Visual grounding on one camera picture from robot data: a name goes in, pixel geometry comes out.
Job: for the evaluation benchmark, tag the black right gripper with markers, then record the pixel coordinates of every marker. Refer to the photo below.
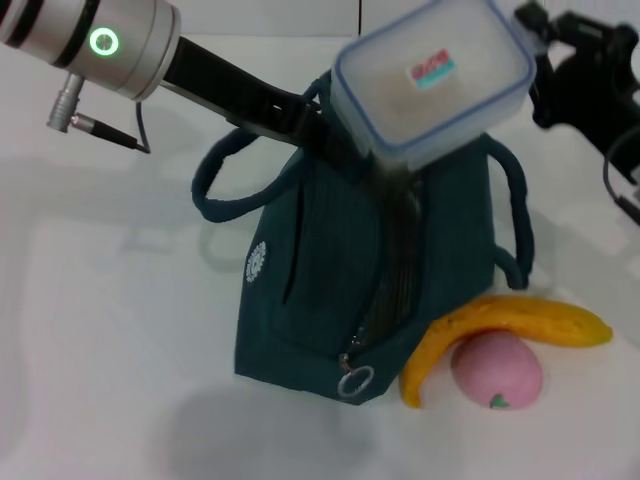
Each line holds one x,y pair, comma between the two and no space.
595,85

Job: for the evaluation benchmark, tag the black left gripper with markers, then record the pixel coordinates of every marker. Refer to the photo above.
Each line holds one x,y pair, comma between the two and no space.
235,95

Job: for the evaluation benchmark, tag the clear blue-lidded food container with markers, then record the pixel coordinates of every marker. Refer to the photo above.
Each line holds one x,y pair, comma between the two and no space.
430,75

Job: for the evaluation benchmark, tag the dark teal fabric bag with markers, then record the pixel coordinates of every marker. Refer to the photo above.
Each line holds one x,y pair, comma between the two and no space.
320,280

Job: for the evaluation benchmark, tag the yellow banana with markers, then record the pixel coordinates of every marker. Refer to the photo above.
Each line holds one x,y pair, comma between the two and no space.
540,320

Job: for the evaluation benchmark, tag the pink peach toy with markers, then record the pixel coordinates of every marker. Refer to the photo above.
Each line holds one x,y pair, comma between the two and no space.
495,372

